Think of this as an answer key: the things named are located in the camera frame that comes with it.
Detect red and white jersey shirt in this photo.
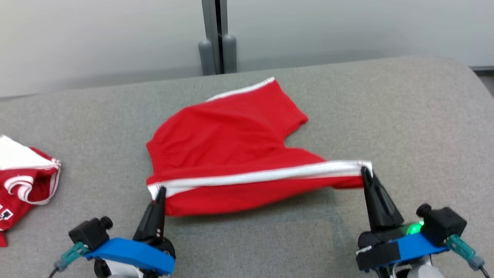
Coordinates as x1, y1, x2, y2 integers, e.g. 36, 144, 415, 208
0, 135, 62, 247

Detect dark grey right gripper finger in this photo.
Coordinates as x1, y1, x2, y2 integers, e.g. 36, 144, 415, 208
367, 166, 404, 229
361, 166, 387, 232

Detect grey cylindrical post foot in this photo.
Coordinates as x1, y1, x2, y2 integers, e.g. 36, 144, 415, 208
223, 34, 237, 74
198, 39, 216, 76

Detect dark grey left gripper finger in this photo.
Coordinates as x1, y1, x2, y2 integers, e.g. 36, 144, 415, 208
134, 188, 162, 237
149, 187, 167, 238

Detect teal-plug left camera cable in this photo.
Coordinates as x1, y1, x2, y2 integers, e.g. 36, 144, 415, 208
47, 241, 90, 278

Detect red shorts with white stripes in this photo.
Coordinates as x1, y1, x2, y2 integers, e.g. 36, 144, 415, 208
145, 76, 373, 217

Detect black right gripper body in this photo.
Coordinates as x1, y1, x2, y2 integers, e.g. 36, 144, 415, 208
356, 220, 425, 271

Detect teal-plug right camera cable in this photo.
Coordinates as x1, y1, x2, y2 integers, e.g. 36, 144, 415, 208
445, 234, 494, 278

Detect grey partition post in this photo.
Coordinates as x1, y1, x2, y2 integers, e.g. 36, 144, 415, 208
201, 0, 228, 75

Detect teal-plug camera cable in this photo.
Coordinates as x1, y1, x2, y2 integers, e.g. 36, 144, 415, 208
445, 234, 494, 278
47, 241, 90, 278

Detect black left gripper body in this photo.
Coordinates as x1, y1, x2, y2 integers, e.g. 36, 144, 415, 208
133, 232, 177, 259

